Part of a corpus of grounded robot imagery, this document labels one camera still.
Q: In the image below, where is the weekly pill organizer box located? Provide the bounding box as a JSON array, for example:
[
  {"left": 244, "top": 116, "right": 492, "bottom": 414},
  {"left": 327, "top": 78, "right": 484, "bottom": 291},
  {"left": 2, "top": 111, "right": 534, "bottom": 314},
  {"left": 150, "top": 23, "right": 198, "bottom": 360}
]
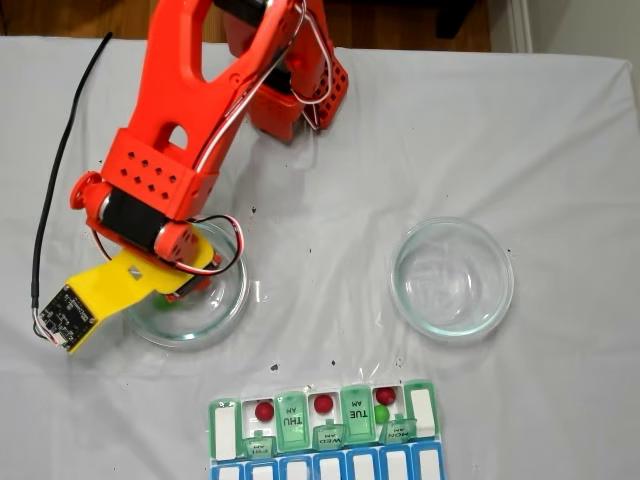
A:
[{"left": 207, "top": 378, "right": 446, "bottom": 480}]

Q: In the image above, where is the glass bowl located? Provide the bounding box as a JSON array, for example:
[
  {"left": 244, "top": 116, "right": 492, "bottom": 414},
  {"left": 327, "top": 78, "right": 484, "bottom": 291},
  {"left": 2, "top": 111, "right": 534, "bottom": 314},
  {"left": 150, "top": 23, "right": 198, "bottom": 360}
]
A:
[
  {"left": 122, "top": 217, "right": 251, "bottom": 351},
  {"left": 388, "top": 215, "right": 516, "bottom": 342}
]

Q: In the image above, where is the white tablecloth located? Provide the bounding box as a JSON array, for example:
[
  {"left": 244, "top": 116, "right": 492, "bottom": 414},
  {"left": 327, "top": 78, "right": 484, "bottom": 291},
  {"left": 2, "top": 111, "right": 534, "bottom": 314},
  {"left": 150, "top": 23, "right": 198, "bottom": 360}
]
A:
[{"left": 0, "top": 34, "right": 634, "bottom": 480}]

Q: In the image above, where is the black circuit board camera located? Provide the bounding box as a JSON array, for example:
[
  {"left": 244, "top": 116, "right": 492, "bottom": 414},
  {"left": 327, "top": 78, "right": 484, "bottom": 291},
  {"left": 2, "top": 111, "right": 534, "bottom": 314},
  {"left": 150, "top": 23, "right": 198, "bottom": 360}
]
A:
[{"left": 32, "top": 283, "right": 100, "bottom": 356}]

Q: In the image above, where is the black camera cable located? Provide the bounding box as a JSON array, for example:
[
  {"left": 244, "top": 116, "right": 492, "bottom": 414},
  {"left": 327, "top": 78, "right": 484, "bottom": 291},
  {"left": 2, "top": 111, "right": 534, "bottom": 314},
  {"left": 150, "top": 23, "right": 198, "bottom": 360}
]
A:
[{"left": 30, "top": 32, "right": 114, "bottom": 314}]

